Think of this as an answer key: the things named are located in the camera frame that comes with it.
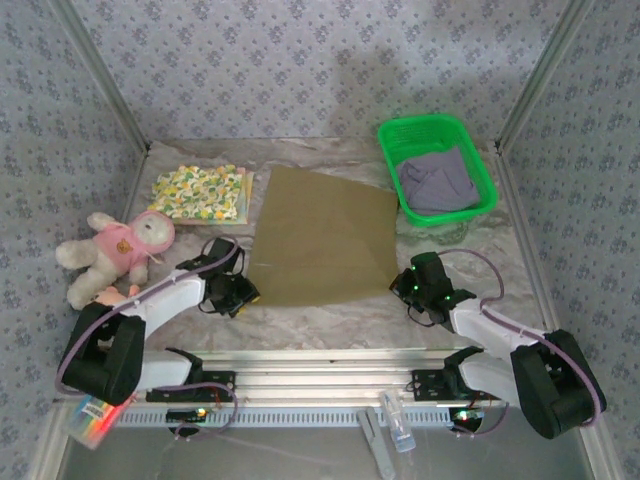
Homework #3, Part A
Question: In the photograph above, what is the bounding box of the pastel floral skirt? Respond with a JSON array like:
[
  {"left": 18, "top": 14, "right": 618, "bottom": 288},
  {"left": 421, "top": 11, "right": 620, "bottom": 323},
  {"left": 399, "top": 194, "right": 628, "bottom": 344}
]
[{"left": 174, "top": 168, "right": 256, "bottom": 227}]

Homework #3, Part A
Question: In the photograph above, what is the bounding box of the lemon print skirt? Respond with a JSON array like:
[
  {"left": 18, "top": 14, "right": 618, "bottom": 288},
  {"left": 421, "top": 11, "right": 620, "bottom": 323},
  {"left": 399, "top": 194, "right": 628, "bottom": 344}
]
[{"left": 148, "top": 163, "right": 247, "bottom": 224}]

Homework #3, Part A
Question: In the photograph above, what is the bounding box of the olive brown skirt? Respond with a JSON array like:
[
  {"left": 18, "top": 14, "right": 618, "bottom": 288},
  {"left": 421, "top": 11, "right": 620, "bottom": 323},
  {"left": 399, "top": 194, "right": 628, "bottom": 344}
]
[{"left": 248, "top": 166, "right": 400, "bottom": 309}]

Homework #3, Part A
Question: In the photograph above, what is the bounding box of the grey skirt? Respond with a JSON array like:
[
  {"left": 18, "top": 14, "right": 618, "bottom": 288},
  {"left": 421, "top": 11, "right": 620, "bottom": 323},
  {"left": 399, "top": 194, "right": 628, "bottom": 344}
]
[{"left": 396, "top": 146, "right": 480, "bottom": 217}]

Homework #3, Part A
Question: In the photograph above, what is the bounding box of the white plush bunny pink hoodie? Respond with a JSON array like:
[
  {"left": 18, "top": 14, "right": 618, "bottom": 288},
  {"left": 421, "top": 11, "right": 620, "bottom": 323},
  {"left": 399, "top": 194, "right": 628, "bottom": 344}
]
[{"left": 54, "top": 210, "right": 177, "bottom": 311}]

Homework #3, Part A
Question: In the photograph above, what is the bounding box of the small circuit board green LED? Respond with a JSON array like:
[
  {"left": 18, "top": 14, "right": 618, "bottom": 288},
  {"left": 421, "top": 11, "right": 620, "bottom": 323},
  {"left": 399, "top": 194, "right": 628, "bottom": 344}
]
[
  {"left": 448, "top": 407, "right": 487, "bottom": 425},
  {"left": 166, "top": 407, "right": 210, "bottom": 422}
]

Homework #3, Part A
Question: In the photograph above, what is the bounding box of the plush doll pink striped hat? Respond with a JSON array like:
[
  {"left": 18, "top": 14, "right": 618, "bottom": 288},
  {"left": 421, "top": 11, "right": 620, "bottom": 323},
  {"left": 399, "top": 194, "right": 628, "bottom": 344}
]
[{"left": 82, "top": 284, "right": 142, "bottom": 314}]

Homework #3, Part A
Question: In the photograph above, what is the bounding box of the small clear bottle blue cap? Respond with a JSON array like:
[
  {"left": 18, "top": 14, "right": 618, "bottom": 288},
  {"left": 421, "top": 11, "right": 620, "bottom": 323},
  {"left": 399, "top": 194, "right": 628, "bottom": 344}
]
[{"left": 379, "top": 390, "right": 419, "bottom": 454}]

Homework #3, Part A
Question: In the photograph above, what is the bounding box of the green plastic basket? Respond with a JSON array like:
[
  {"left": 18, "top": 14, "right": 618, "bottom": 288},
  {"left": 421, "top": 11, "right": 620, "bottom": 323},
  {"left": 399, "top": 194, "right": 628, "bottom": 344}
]
[{"left": 377, "top": 114, "right": 500, "bottom": 227}]

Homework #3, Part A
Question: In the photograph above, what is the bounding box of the grey plastic clip tool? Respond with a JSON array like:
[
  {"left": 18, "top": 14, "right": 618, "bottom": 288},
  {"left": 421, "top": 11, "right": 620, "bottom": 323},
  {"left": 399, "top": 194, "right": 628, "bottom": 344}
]
[{"left": 357, "top": 407, "right": 397, "bottom": 480}]

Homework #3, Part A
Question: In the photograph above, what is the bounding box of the pack of coloured markers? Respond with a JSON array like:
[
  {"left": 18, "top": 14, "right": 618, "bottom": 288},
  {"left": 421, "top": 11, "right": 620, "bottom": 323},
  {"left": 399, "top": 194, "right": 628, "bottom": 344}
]
[{"left": 64, "top": 394, "right": 136, "bottom": 451}]

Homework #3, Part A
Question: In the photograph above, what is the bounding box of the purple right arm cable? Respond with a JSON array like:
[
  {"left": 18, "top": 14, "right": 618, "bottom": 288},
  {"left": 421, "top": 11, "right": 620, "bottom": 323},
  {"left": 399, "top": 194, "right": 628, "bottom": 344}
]
[{"left": 434, "top": 248, "right": 607, "bottom": 440}]

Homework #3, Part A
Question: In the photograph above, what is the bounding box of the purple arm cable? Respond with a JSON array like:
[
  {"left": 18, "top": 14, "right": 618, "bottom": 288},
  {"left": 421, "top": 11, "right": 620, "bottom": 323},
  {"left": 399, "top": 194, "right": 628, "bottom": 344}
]
[
  {"left": 55, "top": 238, "right": 246, "bottom": 444},
  {"left": 434, "top": 248, "right": 607, "bottom": 440}
]

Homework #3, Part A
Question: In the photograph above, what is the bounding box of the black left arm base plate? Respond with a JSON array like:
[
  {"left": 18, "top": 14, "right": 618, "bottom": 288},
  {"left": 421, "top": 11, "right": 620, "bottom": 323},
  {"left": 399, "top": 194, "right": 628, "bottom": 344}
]
[{"left": 145, "top": 369, "right": 237, "bottom": 402}]

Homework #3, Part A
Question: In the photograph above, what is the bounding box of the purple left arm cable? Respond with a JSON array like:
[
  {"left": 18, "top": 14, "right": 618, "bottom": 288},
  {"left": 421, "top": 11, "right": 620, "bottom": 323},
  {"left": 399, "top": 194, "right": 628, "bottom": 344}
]
[{"left": 55, "top": 238, "right": 246, "bottom": 444}]

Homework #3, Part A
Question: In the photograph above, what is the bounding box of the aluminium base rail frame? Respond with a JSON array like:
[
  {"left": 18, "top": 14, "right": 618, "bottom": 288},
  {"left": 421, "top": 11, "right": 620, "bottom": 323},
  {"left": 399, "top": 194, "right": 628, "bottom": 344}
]
[{"left": 54, "top": 347, "right": 599, "bottom": 406}]

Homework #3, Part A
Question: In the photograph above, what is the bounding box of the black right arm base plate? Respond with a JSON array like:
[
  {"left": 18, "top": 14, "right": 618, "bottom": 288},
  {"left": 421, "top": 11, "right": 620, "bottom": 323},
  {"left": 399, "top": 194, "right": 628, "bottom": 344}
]
[{"left": 410, "top": 368, "right": 504, "bottom": 401}]

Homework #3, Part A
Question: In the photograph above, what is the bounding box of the aluminium side rail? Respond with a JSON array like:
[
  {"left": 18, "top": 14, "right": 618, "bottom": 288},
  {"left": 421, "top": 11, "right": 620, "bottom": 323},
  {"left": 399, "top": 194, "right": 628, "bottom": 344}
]
[
  {"left": 492, "top": 142, "right": 571, "bottom": 361},
  {"left": 117, "top": 147, "right": 151, "bottom": 221}
]

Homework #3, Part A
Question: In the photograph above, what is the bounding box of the grey slotted cable duct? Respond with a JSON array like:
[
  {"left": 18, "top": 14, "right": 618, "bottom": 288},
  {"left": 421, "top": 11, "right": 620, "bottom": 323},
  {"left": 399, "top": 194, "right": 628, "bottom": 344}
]
[{"left": 117, "top": 404, "right": 481, "bottom": 429}]

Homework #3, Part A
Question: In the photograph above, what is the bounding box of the aluminium corner post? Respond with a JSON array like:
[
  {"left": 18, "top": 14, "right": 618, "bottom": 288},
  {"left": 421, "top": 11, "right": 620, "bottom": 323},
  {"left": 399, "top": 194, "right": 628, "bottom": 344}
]
[
  {"left": 49, "top": 0, "right": 151, "bottom": 156},
  {"left": 494, "top": 0, "right": 596, "bottom": 151}
]

